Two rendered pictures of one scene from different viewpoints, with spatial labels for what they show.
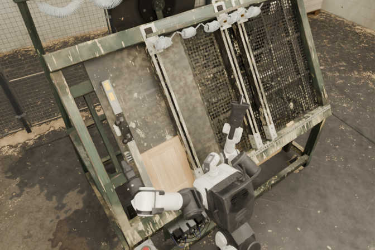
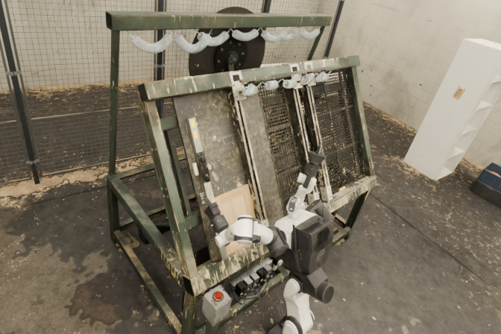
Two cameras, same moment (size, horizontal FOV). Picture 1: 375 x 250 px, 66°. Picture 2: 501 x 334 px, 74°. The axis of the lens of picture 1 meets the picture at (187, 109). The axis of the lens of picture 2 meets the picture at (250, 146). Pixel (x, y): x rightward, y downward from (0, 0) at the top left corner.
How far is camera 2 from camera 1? 0.66 m
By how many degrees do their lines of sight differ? 14
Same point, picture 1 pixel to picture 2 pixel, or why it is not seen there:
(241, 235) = (316, 279)
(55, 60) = (154, 89)
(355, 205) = (394, 278)
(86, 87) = (171, 123)
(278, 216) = not seen: hidden behind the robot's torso
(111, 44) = (204, 83)
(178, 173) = not seen: hidden behind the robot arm
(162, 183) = not seen: hidden behind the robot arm
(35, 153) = (45, 207)
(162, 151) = (233, 197)
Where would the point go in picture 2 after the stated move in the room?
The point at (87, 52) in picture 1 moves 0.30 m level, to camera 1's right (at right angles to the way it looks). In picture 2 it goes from (183, 87) to (232, 92)
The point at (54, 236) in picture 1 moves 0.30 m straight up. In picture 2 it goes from (73, 303) to (68, 279)
